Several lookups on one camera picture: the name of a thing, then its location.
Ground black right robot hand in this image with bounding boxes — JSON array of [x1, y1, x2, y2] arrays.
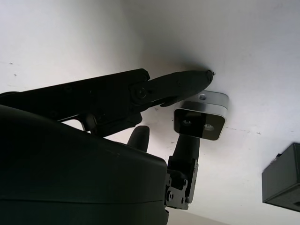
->
[[0, 68, 215, 225]]

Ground small silver depth camera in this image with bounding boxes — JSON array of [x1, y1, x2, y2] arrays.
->
[[173, 90, 229, 142]]

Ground black camera box base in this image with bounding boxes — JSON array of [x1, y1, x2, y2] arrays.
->
[[261, 142, 300, 207]]

